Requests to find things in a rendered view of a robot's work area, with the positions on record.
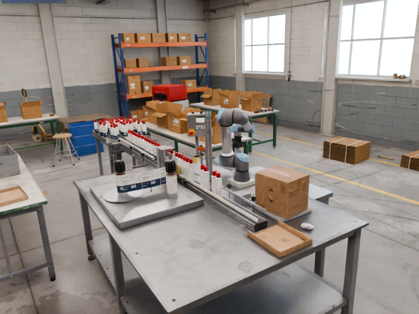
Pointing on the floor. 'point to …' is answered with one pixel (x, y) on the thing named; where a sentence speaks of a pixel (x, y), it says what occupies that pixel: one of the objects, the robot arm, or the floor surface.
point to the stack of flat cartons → (346, 150)
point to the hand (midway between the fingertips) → (235, 154)
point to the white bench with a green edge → (30, 205)
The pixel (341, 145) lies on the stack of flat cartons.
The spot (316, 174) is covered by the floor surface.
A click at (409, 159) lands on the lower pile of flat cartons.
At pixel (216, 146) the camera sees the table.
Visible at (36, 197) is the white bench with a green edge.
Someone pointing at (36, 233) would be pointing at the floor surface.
